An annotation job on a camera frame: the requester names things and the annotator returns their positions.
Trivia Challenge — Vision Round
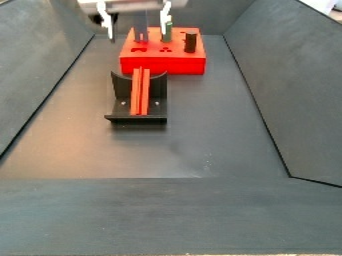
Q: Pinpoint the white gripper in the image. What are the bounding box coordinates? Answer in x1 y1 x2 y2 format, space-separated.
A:
76 0 189 41

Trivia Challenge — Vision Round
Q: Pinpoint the red peg board base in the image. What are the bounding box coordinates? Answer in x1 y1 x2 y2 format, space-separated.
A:
119 27 206 75

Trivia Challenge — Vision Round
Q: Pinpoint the black curved fixture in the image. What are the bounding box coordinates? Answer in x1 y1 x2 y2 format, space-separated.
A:
104 72 167 124

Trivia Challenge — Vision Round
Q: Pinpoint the blue arch block peg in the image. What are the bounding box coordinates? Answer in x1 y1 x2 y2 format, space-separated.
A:
134 10 148 42

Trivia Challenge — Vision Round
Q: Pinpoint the green cylinder peg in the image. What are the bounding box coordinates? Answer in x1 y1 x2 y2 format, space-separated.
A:
162 22 172 43

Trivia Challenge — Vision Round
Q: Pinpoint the brown octagonal peg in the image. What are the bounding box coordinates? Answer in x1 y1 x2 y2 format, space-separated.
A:
184 31 197 53

